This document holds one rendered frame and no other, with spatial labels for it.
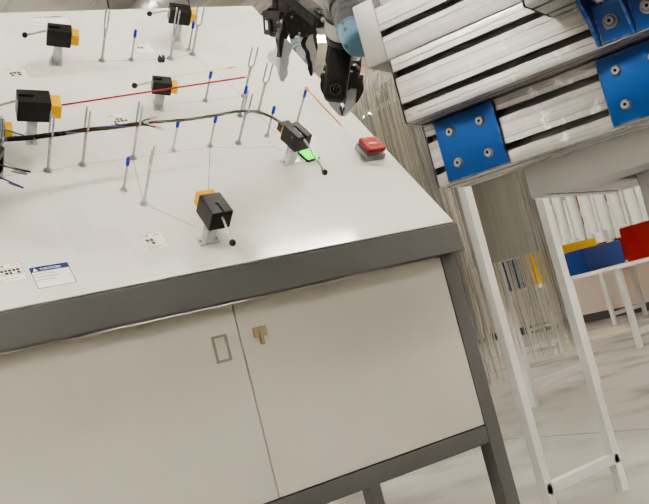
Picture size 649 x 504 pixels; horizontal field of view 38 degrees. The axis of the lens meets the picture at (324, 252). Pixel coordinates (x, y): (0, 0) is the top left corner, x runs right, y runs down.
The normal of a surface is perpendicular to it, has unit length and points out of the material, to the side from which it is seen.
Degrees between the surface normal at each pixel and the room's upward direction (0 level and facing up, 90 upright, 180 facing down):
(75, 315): 90
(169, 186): 52
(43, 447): 90
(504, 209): 90
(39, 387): 90
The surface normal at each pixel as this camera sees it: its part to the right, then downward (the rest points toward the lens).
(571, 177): -0.55, 0.07
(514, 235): -0.79, 0.15
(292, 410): 0.50, -0.20
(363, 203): 0.25, -0.75
